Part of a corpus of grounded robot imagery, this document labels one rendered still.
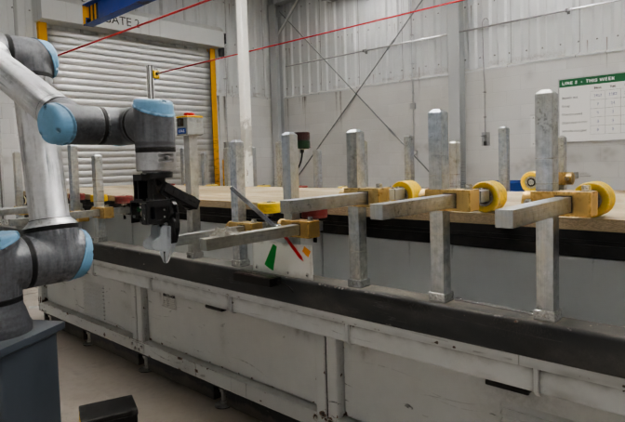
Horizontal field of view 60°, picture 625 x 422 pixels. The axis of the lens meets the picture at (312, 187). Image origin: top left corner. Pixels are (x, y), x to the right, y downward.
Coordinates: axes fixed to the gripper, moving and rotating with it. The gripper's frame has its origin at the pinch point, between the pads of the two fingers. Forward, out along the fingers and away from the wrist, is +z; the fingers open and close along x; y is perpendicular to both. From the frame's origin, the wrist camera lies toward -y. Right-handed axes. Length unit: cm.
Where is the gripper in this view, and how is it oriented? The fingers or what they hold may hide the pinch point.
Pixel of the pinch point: (168, 257)
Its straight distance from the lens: 132.0
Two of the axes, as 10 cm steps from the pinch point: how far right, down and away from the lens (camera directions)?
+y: -6.6, 0.6, -7.5
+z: 0.3, 10.0, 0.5
